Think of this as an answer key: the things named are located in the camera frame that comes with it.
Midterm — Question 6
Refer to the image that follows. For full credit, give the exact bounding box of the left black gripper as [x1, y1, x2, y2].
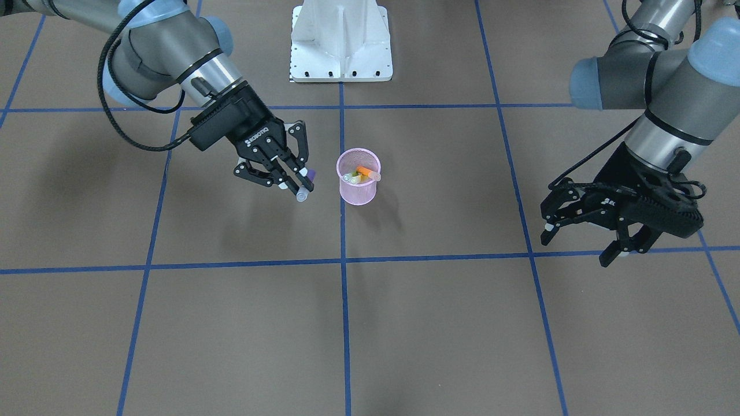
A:
[540, 143, 705, 267]

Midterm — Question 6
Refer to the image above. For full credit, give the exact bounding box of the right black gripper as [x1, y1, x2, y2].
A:
[224, 102, 315, 195]

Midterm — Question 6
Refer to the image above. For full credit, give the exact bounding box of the purple marker pen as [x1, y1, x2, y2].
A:
[296, 168, 316, 203]

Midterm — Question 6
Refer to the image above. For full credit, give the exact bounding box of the orange marker pen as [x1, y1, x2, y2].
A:
[356, 166, 382, 181]

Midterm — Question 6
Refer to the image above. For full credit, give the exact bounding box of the yellow marker pen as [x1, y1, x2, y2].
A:
[349, 173, 368, 185]

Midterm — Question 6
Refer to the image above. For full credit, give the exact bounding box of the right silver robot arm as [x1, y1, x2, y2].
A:
[2, 1, 315, 201]

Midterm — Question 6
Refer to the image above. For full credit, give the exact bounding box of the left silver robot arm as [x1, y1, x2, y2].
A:
[540, 1, 739, 267]

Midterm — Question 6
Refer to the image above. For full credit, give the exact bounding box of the pink mesh pen holder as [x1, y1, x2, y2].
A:
[335, 148, 382, 206]

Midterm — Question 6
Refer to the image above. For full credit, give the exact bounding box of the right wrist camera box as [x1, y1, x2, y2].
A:
[187, 81, 271, 151]

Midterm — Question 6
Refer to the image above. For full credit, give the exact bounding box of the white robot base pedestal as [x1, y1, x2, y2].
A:
[289, 1, 394, 83]

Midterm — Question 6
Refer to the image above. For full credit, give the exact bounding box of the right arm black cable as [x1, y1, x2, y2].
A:
[97, 0, 194, 153]

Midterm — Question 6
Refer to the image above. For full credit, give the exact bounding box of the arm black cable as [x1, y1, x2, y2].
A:
[546, 0, 709, 200]
[97, 0, 194, 153]

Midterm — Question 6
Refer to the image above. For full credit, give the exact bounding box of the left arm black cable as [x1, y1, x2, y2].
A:
[546, 0, 709, 200]

